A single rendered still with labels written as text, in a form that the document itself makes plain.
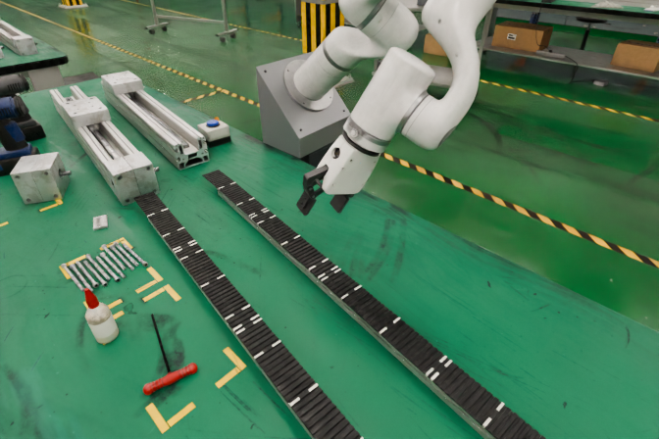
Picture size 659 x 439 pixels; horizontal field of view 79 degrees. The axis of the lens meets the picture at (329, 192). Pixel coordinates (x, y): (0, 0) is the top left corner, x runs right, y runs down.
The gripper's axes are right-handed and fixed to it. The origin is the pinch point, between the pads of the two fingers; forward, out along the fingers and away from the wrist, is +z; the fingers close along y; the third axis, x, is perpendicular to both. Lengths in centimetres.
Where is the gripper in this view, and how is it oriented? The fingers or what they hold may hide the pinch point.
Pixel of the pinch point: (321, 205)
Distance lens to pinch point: 77.4
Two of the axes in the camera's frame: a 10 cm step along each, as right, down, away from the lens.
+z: -4.8, 7.5, 4.6
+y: 6.8, -0.1, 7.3
